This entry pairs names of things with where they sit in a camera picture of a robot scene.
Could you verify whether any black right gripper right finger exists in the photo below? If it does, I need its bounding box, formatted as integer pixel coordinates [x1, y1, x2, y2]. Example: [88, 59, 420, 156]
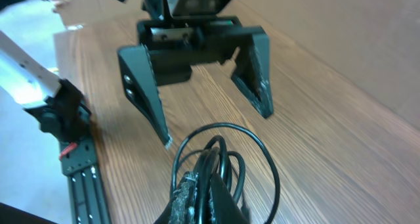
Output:
[209, 173, 249, 224]

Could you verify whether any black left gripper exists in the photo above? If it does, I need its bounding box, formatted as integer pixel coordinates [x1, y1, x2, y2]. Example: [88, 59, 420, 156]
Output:
[117, 16, 274, 148]

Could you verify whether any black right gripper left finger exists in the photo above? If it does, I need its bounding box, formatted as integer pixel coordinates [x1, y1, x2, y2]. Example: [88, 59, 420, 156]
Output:
[154, 171, 198, 224]

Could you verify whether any black cable silver plug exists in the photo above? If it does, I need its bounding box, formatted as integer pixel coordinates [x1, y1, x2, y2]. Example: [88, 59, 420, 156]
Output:
[169, 122, 281, 223]

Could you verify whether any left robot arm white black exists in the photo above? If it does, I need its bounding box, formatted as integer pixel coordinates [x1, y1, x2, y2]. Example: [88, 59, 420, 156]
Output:
[1, 0, 274, 145]

